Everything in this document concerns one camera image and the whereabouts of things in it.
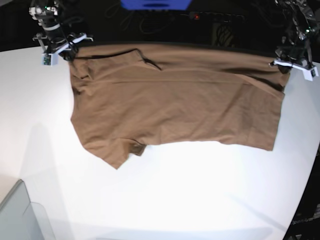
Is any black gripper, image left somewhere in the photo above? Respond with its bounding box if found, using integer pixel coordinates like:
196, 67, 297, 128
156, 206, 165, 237
43, 26, 77, 62

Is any brown t-shirt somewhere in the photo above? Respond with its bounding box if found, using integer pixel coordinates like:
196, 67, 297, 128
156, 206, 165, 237
69, 44, 290, 169

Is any white camera mount, image left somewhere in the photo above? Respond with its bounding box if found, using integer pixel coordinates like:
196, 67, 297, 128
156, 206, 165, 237
32, 32, 94, 66

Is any black power strip red light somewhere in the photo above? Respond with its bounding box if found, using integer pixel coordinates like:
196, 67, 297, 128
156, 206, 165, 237
188, 11, 246, 23

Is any white camera mount, image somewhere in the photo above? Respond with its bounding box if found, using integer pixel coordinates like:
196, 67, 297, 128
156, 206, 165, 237
269, 58, 320, 82
32, 32, 94, 66

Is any translucent grey plastic bin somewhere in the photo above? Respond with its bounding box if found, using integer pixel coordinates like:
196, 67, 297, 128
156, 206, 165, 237
0, 180, 56, 240

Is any blue plastic box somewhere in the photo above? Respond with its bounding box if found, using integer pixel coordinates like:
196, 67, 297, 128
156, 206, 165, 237
120, 0, 192, 11

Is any white camera mount, image right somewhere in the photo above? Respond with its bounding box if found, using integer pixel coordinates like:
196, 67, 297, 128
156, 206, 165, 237
269, 58, 320, 82

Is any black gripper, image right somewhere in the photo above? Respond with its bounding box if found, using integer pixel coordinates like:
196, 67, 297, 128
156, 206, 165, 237
275, 39, 310, 75

